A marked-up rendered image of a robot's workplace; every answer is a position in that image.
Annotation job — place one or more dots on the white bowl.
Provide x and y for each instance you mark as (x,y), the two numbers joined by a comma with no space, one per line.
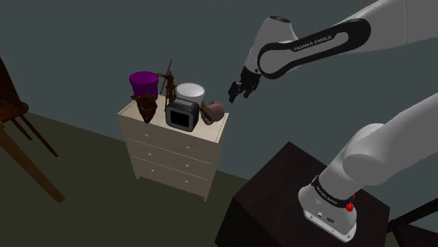
(190,92)

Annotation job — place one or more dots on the pink brown mug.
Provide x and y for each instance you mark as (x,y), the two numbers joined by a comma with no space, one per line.
(214,111)

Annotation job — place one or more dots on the beige chest of drawers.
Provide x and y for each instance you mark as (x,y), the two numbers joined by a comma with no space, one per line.
(171,154)

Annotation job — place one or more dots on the grey cube clock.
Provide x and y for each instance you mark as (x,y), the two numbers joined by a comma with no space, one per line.
(181,115)

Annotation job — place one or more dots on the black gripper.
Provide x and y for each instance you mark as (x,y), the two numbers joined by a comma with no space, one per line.
(249,80)

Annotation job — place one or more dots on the brown wooden chair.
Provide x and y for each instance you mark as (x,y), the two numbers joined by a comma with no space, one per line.
(20,136)

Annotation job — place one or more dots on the dark furniture piece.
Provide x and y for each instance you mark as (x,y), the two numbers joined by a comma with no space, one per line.
(414,222)

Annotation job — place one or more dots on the brown windmill figure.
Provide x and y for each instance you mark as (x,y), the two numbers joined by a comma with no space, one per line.
(168,85)

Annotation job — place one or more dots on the dark brown animal head figure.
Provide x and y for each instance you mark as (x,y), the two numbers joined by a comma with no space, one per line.
(147,106)

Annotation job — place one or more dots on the purple cylindrical pot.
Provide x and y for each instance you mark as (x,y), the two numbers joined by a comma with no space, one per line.
(143,83)

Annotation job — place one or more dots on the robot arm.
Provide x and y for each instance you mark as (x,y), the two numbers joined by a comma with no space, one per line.
(369,154)

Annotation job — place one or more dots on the dark robot stand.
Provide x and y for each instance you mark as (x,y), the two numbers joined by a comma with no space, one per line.
(273,205)

